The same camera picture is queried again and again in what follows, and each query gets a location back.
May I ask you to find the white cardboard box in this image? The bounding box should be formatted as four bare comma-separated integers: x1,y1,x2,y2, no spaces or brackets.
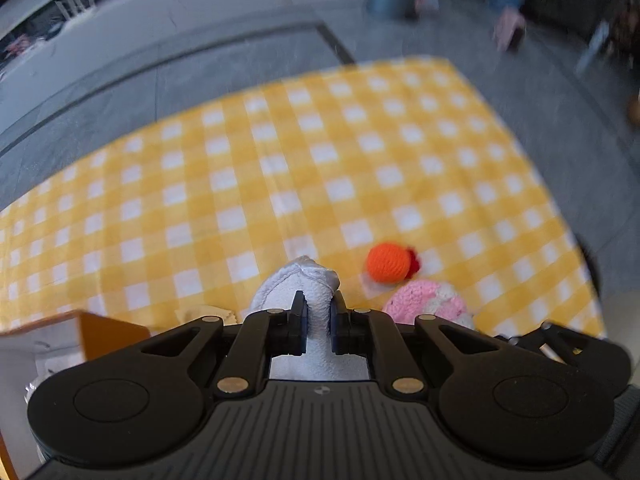
0,310,152,480

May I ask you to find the pink stool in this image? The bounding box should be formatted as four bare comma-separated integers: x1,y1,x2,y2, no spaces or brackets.
493,10,527,53

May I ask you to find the white television cabinet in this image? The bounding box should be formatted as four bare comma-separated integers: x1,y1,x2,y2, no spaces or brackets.
0,0,373,68

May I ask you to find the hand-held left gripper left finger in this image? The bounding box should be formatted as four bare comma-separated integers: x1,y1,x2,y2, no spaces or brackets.
140,290,309,397

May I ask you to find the pink and white crochet toy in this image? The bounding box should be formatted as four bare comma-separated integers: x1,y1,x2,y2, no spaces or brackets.
382,279,477,332

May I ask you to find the pale yellow cloth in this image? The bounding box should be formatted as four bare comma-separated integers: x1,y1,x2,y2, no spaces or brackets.
174,304,242,326

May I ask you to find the white towel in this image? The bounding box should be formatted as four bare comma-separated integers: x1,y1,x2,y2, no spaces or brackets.
248,255,372,382

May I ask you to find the orange crochet ball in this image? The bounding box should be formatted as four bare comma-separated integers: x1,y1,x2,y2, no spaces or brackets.
364,242,422,287

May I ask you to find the yellow checked mat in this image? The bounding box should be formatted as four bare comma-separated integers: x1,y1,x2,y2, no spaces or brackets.
0,57,609,342

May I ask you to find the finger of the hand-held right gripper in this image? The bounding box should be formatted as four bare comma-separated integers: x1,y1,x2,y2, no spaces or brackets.
509,321,632,387

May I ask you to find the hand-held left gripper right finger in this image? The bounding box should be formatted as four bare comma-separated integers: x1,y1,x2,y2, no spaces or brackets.
330,292,507,397

